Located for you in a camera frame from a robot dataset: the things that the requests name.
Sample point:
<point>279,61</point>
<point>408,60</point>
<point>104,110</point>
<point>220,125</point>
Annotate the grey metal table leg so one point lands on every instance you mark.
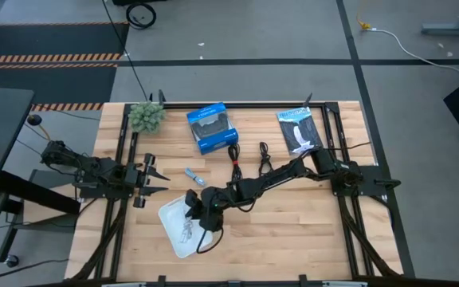
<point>452,28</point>

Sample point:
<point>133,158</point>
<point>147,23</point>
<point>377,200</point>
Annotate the black caster wheel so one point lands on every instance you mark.
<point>12,261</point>

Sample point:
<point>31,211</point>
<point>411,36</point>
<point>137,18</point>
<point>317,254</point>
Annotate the white rectangular tray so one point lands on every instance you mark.
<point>173,231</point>

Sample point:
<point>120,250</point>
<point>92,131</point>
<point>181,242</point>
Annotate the black metal table frame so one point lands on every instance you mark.
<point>253,105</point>

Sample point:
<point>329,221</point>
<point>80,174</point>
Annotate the green artificial plant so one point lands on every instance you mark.
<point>146,117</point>

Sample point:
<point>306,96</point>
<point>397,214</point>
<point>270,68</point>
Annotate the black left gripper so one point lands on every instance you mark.
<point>140,179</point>

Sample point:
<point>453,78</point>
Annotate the blue game controller box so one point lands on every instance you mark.
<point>211,127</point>

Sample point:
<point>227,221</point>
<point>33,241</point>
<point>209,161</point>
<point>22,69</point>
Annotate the black mat with hazard stripes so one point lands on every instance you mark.
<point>46,83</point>
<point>54,40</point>

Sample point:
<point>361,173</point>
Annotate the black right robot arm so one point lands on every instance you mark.
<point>277,175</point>

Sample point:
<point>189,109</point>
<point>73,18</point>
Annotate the black round floor foot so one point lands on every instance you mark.
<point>34,119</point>

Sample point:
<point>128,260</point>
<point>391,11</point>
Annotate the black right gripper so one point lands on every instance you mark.
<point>209,211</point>

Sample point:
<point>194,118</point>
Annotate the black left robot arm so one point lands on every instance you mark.
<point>94,169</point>

